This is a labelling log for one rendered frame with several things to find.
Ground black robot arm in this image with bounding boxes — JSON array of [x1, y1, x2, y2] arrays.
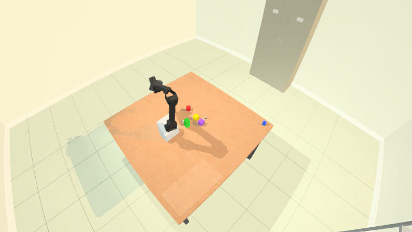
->
[[149, 76, 179, 132]]

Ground purple cube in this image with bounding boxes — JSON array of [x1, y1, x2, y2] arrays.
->
[[198, 118, 204, 126]]

